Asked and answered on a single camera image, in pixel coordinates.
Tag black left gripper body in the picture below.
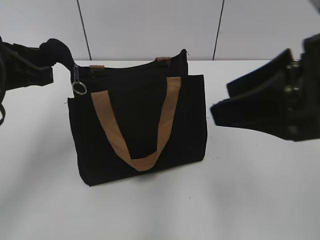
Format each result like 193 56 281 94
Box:
0 38 32 90

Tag black tote bag tan handles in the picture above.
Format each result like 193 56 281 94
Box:
67 49 208 186

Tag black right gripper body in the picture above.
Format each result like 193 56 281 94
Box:
286 34 320 142

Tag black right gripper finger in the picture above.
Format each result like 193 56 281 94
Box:
226 48 293 98
210 87 288 139

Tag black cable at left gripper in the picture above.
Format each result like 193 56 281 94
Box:
0 49 7 126

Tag silver zipper pull with ring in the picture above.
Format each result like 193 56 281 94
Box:
71 64 87 96

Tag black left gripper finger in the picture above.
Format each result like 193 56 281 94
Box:
31 67 54 87
31 38 75 73

